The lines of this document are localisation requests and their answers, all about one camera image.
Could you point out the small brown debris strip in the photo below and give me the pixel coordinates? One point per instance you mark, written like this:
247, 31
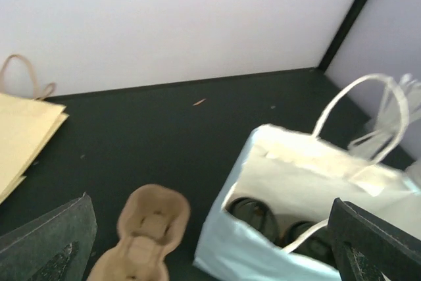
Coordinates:
199, 102

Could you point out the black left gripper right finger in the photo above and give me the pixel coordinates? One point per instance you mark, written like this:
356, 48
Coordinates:
366, 247

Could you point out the brown kraft paper bag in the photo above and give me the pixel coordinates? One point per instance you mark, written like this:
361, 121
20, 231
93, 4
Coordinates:
27, 125

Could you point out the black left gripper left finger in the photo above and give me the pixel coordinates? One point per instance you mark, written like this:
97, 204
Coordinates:
54, 246

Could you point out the clear cup of stirrers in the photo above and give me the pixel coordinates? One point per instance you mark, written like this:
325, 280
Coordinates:
378, 132

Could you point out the light blue paper bag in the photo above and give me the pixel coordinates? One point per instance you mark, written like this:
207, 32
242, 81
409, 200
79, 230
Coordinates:
299, 175

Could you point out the black frame post right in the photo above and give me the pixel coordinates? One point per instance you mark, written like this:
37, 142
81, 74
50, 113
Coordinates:
341, 34

